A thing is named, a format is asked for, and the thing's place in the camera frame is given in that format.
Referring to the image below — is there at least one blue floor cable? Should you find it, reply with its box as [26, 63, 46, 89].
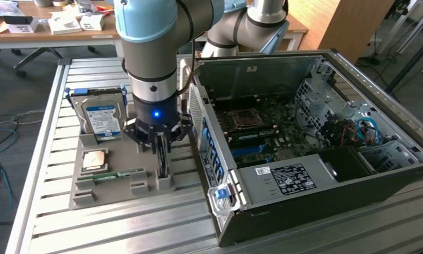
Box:
[0, 116, 18, 227]

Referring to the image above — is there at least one white box with tape roll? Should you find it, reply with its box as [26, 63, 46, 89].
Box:
[47, 12, 82, 35]

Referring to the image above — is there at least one green motherboard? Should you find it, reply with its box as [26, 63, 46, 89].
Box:
[210, 96, 327, 164]

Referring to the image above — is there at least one wooden cabinet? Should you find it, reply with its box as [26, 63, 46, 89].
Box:
[287, 0, 397, 64]

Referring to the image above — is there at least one small white labelled box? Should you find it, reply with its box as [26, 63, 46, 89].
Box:
[79, 14, 106, 31]

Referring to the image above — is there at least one white box with black top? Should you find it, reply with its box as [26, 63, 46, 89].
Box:
[2, 15, 39, 34]

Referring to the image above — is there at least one graphics card with black cooler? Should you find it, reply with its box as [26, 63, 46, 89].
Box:
[154, 132, 173, 181]

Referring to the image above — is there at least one open black PC case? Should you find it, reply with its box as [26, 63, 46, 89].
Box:
[178, 49, 423, 248]

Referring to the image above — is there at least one dark slanted metal post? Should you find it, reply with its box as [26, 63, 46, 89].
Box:
[386, 10, 423, 94]

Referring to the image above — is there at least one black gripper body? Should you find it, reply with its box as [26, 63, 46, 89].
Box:
[131, 92, 183, 135]

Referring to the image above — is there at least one black chair base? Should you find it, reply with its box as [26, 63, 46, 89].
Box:
[13, 47, 65, 78]

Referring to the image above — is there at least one CPU chip with metal lid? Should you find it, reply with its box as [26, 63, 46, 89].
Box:
[82, 150, 107, 170]

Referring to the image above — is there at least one grey plastic parts rack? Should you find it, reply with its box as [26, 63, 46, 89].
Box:
[67, 131, 179, 211]

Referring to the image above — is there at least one CPU socket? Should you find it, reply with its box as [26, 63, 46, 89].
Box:
[228, 108, 267, 131]

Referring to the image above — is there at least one blue expansion slot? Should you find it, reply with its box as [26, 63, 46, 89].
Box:
[230, 147, 268, 157]

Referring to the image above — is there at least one black camera cable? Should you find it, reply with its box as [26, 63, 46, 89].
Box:
[177, 37, 198, 97]

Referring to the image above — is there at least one hard disk with blue rails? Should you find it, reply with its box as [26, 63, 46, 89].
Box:
[65, 86, 130, 141]

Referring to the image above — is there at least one green RAM stick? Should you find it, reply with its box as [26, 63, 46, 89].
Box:
[77, 169, 146, 184]

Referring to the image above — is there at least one clear plastic bag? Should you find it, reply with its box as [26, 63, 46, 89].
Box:
[0, 0, 23, 16]

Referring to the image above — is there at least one blue data wire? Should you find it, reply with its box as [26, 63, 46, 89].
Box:
[355, 117, 383, 147]

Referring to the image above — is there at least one blue case latch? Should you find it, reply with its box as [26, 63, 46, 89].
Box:
[212, 186, 232, 201]

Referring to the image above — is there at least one grey power supply unit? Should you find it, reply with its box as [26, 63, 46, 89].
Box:
[236, 155, 339, 205]

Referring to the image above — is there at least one dark installed RAM stick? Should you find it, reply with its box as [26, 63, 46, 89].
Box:
[227, 129, 279, 142]

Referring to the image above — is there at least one white floor cable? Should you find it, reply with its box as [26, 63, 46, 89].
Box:
[0, 109, 45, 125]

